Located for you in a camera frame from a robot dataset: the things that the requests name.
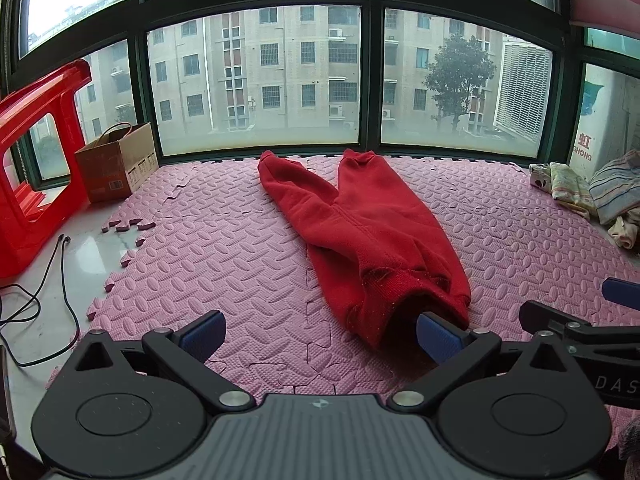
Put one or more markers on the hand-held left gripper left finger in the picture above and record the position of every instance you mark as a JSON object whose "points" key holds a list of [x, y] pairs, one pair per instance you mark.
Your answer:
{"points": [[202, 334]]}

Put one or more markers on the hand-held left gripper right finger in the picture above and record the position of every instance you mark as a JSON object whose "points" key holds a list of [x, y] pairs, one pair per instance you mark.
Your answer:
{"points": [[440, 338]]}

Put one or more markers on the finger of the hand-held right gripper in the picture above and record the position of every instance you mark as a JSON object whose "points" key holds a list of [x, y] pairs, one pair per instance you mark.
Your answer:
{"points": [[622, 291], [555, 317]]}

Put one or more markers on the red pants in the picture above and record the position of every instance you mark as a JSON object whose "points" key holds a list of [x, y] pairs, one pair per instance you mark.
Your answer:
{"points": [[375, 240]]}

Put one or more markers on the person's right forearm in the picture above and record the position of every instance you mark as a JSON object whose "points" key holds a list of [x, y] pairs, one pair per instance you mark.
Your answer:
{"points": [[631, 452]]}

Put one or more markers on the cream cloth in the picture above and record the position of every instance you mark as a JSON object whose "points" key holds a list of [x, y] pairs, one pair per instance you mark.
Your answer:
{"points": [[625, 232]]}

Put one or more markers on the pink foam puzzle mat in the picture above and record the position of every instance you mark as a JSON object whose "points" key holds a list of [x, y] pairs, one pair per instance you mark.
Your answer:
{"points": [[225, 260]]}

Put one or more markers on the striped shirt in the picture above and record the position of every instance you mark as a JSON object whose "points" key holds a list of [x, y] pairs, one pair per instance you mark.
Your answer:
{"points": [[617, 187]]}

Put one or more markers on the yellow plaid cloth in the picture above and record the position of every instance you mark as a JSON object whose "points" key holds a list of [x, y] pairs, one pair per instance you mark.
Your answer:
{"points": [[570, 187]]}

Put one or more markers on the loose pink mat pieces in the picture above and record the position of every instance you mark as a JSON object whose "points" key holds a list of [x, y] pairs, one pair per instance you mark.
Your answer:
{"points": [[130, 225]]}

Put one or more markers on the white patterned cloth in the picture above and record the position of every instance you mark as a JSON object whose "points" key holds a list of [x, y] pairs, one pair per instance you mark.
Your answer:
{"points": [[540, 176]]}

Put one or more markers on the white appliance box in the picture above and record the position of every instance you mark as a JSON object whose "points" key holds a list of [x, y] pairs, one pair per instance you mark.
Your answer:
{"points": [[600, 115]]}

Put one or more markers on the cardboard box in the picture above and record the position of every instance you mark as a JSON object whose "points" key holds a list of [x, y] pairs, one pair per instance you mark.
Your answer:
{"points": [[117, 165]]}

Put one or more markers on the red plastic stool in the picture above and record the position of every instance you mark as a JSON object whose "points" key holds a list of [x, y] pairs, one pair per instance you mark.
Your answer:
{"points": [[35, 185]]}

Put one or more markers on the green tree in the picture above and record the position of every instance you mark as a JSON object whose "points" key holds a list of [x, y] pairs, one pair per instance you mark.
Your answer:
{"points": [[457, 75]]}

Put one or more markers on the apartment building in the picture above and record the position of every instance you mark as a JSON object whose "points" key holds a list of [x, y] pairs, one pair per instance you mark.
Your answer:
{"points": [[280, 65]]}

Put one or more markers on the dark green window frame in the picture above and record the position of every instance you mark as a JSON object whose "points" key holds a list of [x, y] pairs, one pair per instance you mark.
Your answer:
{"points": [[372, 75]]}

